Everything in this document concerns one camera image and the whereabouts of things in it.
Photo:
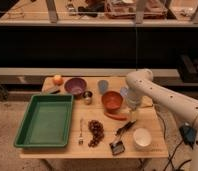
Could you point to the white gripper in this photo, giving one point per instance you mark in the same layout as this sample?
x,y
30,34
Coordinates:
x,y
133,115

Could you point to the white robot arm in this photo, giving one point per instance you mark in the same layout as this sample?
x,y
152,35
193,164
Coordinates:
x,y
141,83

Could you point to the white paper cup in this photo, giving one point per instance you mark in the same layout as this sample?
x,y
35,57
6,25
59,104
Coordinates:
x,y
142,138

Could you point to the blue plastic cup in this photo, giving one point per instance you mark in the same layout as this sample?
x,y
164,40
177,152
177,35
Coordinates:
x,y
102,86

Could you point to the small metal cup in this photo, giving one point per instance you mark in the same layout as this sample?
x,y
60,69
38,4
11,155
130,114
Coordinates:
x,y
87,96

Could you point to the yellow banana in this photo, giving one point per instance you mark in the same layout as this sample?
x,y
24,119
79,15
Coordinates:
x,y
146,105

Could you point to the orange carrot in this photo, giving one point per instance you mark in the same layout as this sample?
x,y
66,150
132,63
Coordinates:
x,y
116,117

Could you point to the blue cloth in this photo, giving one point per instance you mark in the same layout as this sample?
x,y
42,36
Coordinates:
x,y
124,91

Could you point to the orange bowl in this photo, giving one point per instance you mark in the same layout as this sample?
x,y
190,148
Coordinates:
x,y
112,100

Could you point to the wooden table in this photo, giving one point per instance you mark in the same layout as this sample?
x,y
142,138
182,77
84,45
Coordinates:
x,y
147,118

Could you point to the bunch of dark grapes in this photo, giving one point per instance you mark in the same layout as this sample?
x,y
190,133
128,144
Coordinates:
x,y
97,130

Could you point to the black power box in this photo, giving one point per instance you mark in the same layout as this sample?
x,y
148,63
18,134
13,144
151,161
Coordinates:
x,y
188,134

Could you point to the silver fork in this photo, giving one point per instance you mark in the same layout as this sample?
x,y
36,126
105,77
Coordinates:
x,y
81,140

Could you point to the purple bowl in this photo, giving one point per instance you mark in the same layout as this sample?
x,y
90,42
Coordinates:
x,y
75,86

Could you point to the orange fruit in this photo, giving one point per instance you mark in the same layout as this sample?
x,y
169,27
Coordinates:
x,y
57,80

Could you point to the grey sponge block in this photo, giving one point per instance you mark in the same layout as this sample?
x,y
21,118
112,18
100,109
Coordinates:
x,y
53,90

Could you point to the green plastic tray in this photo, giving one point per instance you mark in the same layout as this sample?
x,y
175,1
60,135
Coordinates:
x,y
46,122

